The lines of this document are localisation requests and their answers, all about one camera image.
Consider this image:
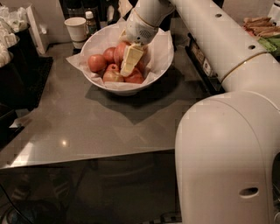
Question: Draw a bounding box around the white paper liner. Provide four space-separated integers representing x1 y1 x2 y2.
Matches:
66 21 174 90

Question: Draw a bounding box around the white paper cup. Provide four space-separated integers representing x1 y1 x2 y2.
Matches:
64 17 88 42

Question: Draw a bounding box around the black wire condiment rack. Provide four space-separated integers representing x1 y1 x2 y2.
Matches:
185 17 280 95

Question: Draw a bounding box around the large top red apple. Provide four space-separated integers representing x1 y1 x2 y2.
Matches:
114 41 130 66

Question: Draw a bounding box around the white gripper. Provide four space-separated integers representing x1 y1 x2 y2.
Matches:
119 9 158 77

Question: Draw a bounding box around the white napkin holder box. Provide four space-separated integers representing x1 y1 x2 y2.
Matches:
11 4 49 55

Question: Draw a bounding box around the back left red apple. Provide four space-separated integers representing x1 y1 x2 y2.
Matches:
103 47 115 64

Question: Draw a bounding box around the small centre red apple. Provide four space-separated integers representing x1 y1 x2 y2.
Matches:
107 64 120 72

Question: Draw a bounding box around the black rubber mat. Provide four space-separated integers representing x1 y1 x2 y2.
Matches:
28 57 53 110

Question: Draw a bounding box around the power strip with cables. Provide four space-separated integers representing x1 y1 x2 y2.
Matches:
141 212 182 224

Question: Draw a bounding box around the front left red-yellow apple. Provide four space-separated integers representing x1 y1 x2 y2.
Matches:
102 71 124 82

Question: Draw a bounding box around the front right red apple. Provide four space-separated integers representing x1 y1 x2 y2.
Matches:
124 67 144 84

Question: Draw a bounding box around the black container left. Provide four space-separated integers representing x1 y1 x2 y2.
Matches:
0 28 39 110

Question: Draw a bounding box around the right hidden red apple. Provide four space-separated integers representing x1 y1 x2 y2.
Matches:
136 56 148 73

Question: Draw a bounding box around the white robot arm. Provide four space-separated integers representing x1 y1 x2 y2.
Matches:
126 0 280 224

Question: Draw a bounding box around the white bowl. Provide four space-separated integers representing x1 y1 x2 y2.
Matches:
79 21 175 97

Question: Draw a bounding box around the small brown glass bottle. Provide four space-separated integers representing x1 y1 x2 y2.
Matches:
85 10 97 35

